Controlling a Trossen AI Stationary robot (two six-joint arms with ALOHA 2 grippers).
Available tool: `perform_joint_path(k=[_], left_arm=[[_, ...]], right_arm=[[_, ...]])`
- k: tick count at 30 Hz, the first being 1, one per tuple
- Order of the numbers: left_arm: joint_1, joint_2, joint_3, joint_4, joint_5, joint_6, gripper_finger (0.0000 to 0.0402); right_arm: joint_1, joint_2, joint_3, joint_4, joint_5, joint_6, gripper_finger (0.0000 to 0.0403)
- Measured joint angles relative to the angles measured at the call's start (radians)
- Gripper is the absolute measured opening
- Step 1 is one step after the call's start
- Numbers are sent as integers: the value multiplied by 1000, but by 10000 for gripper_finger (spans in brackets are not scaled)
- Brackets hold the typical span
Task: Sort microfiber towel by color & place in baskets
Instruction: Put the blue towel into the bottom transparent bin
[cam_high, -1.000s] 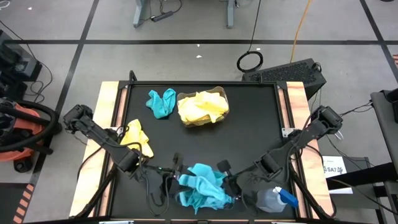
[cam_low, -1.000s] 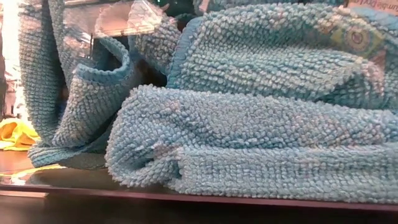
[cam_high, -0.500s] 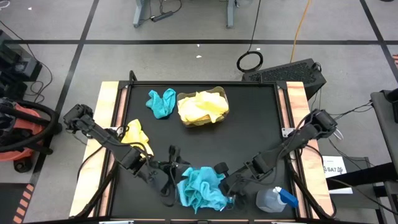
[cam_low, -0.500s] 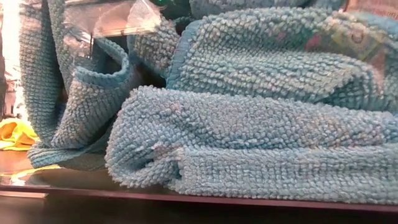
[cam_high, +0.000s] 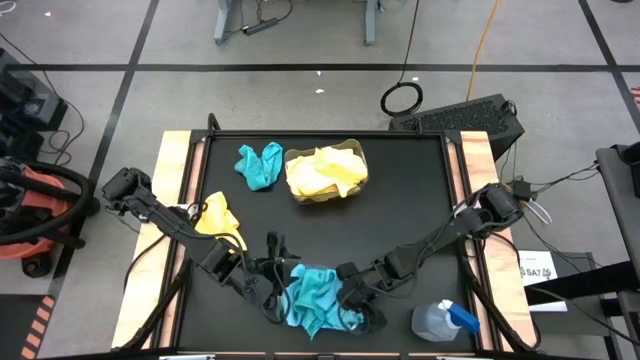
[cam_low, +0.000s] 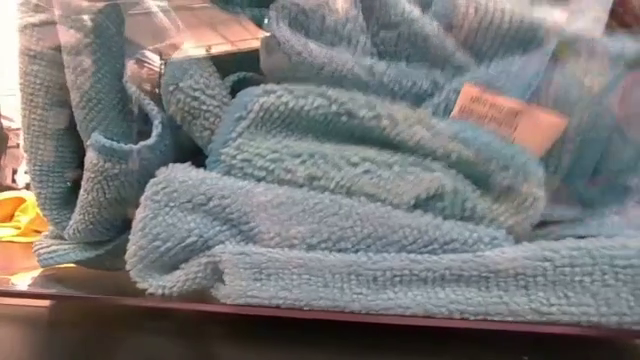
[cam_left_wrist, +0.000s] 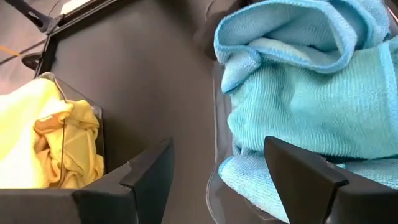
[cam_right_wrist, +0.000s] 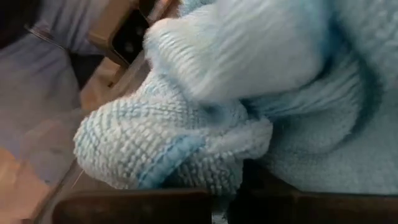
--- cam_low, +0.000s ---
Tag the yellow microfiber towel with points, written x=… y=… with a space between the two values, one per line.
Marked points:
x=20 y=220

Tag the black table mat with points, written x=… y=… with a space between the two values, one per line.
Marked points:
x=300 y=342

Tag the clear plastic basket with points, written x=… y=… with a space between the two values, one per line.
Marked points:
x=320 y=311

